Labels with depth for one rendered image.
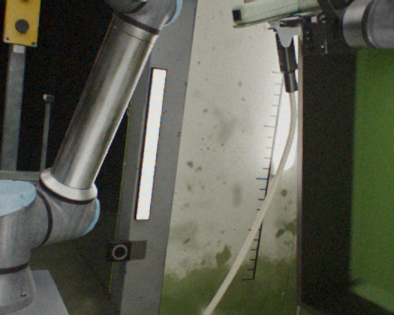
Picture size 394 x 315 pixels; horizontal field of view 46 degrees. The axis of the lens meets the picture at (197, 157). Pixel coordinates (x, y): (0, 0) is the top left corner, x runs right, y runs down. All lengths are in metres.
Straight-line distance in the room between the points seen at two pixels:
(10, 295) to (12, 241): 0.12
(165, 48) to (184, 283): 1.04
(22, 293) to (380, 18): 0.96
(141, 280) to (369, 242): 0.96
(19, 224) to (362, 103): 1.29
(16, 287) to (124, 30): 0.63
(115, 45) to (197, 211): 1.16
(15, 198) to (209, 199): 1.17
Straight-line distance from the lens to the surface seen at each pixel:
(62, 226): 1.23
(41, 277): 1.37
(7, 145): 2.03
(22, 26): 1.95
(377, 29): 0.89
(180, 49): 1.98
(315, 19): 0.99
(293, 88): 1.10
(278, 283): 2.50
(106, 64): 1.11
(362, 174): 1.95
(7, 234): 1.14
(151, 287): 2.14
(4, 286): 1.17
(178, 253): 2.13
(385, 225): 1.94
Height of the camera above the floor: 1.16
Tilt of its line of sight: 7 degrees down
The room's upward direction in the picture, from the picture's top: 7 degrees clockwise
